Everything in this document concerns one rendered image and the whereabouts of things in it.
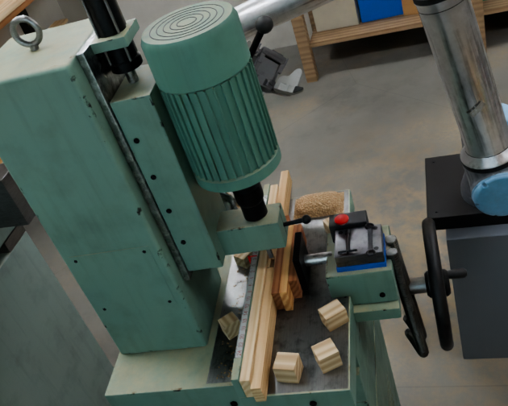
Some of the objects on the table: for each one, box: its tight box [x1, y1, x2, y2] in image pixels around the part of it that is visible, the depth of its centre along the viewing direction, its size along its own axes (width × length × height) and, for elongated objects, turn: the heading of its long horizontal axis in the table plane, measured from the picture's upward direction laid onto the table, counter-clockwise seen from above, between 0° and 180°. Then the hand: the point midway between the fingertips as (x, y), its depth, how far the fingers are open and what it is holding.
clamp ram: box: [292, 232, 332, 291], centre depth 137 cm, size 9×8×9 cm
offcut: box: [311, 338, 343, 374], centre depth 120 cm, size 4×4×4 cm
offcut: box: [273, 352, 304, 383], centre depth 120 cm, size 4×4×4 cm
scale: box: [235, 195, 268, 358], centre depth 141 cm, size 50×1×1 cm, turn 14°
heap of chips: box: [294, 191, 344, 220], centre depth 159 cm, size 8×12×3 cm
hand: (269, 74), depth 130 cm, fingers open, 14 cm apart
